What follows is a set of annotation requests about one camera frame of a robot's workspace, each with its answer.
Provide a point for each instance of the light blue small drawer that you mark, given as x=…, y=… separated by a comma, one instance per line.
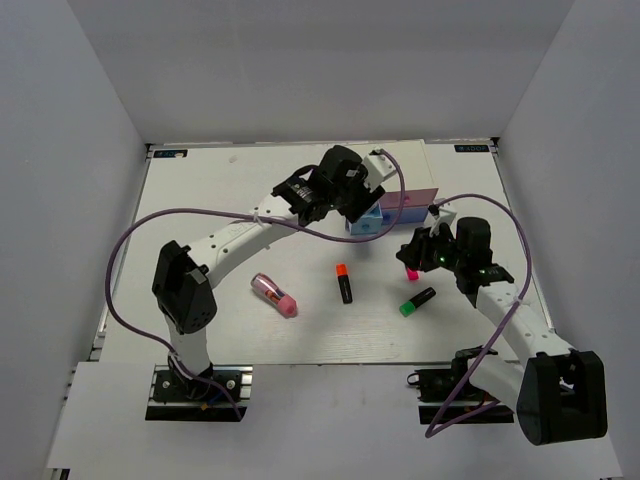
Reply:
x=369, y=223

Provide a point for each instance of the pink cap pencil tube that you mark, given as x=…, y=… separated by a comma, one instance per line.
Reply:
x=267, y=290

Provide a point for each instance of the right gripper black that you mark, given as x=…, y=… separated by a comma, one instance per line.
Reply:
x=418, y=251

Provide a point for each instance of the blue wide drawer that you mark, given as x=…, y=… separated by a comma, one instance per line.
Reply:
x=409, y=215

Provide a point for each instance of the left corner label sticker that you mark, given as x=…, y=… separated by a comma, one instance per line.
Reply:
x=170, y=153

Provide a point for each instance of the corner label sticker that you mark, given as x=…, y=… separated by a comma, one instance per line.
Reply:
x=170, y=153
x=472, y=148

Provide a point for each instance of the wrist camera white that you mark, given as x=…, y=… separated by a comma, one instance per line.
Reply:
x=379, y=169
x=439, y=214

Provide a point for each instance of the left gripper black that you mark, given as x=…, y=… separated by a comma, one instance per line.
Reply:
x=366, y=199

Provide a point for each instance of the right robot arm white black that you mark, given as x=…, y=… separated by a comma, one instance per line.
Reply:
x=557, y=392

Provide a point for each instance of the pink small drawer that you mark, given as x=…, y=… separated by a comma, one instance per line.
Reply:
x=411, y=199

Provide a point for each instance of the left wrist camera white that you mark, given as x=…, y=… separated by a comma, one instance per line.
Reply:
x=379, y=169

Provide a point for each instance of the right corner label sticker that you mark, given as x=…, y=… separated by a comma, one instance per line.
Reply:
x=472, y=148

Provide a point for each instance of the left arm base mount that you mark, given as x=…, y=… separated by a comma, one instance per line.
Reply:
x=172, y=399

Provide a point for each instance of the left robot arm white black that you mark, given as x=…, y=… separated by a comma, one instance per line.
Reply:
x=186, y=276

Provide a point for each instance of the white drawer organizer box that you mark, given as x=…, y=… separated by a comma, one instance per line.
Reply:
x=409, y=155

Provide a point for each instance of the orange cap highlighter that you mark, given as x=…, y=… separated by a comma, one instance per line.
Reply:
x=344, y=283

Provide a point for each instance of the green cap highlighter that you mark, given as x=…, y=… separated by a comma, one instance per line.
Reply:
x=415, y=302

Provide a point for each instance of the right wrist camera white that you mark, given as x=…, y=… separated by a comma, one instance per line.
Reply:
x=439, y=214

